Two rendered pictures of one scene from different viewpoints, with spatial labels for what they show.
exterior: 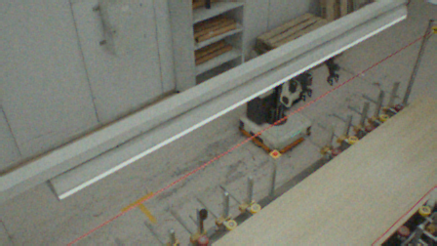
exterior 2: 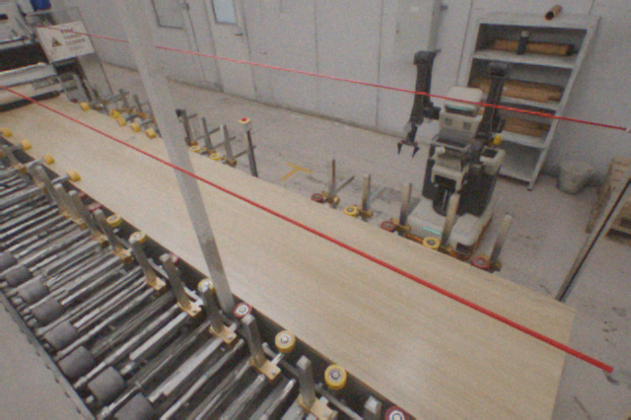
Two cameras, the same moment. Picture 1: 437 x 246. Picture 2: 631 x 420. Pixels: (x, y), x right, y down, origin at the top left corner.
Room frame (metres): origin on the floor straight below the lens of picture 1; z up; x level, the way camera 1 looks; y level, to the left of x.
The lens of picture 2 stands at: (2.42, -2.87, 2.17)
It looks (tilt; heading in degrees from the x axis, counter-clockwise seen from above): 37 degrees down; 78
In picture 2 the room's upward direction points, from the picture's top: 4 degrees counter-clockwise
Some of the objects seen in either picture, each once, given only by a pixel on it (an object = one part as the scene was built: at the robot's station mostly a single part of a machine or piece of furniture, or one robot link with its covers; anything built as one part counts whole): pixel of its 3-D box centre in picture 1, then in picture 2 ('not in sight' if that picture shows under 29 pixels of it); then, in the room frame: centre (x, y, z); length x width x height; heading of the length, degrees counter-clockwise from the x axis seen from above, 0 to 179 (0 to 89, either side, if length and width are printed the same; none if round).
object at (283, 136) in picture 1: (274, 126); (447, 218); (4.04, -0.77, 0.16); 0.67 x 0.64 x 0.25; 38
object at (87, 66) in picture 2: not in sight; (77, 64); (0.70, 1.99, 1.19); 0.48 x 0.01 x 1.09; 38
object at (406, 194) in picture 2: (362, 120); (403, 218); (3.22, -1.47, 0.90); 0.04 x 0.04 x 0.48; 38
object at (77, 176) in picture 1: (269, 75); not in sight; (1.88, -0.31, 2.34); 2.40 x 0.12 x 0.08; 128
